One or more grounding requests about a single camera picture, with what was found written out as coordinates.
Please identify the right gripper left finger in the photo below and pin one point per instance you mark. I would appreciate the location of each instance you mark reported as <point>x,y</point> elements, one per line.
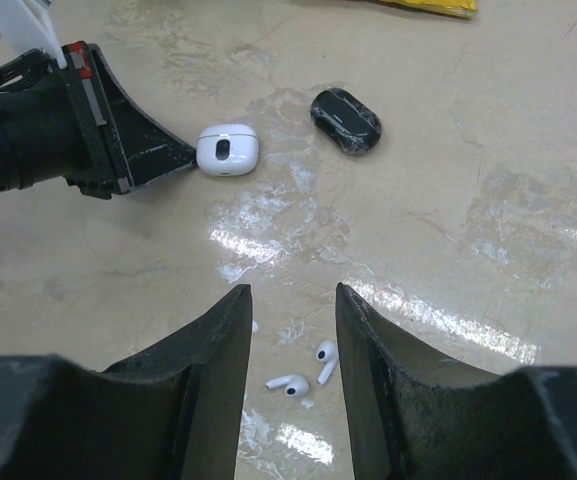
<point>170,411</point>

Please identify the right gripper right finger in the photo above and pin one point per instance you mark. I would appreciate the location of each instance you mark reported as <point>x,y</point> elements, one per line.
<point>416,413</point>

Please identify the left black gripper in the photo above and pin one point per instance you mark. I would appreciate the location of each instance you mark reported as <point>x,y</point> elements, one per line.
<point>78,123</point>

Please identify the white earbud charging case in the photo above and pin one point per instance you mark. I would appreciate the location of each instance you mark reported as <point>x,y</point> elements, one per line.
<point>227,150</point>

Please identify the black earbud charging case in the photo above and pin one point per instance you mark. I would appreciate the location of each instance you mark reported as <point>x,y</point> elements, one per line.
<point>347,122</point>

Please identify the white earbud upper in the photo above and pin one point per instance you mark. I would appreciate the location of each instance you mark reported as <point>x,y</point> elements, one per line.
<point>327,355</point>

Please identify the white earbud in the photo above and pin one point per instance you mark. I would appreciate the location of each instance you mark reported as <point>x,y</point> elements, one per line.
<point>327,355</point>
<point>294,385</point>

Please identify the white earbud lower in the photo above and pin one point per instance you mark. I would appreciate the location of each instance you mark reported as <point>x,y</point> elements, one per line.
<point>294,385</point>

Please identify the yellow Lays chips bag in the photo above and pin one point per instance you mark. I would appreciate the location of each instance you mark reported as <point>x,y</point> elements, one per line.
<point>462,9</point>

